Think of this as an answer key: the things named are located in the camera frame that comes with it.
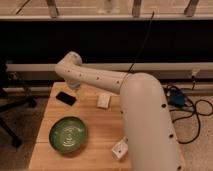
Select black eraser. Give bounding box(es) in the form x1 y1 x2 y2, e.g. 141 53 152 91
56 91 76 106

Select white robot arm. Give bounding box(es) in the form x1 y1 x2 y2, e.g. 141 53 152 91
55 51 184 171

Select white sponge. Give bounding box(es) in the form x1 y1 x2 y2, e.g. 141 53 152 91
97 93 110 109

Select green ceramic bowl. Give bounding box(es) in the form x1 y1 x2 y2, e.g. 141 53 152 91
49 116 88 154

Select black office chair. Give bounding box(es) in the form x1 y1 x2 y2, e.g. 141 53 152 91
0 60 38 148

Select white plastic bottle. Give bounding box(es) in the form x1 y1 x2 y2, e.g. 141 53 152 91
111 137 128 160

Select blue power adapter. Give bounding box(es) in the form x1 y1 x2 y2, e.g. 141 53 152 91
168 90 186 107

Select black hanging cable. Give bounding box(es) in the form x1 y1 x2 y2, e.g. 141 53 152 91
124 11 156 76

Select black floor cable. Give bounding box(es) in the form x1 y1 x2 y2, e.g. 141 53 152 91
161 74 213 145

